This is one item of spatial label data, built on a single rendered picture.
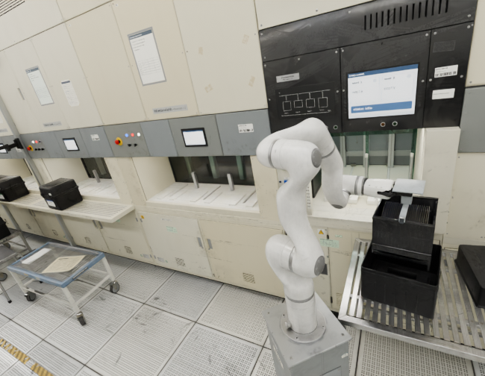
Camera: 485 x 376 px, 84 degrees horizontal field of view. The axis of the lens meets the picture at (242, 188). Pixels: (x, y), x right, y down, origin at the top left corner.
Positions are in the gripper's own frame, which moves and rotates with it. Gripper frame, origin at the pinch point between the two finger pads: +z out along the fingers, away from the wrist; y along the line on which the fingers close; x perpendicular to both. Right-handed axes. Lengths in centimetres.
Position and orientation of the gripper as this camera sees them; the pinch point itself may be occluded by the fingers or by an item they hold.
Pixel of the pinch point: (407, 190)
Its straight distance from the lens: 123.5
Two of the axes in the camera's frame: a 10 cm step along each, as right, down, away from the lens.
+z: 8.1, 1.0, -5.8
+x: -1.6, -9.1, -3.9
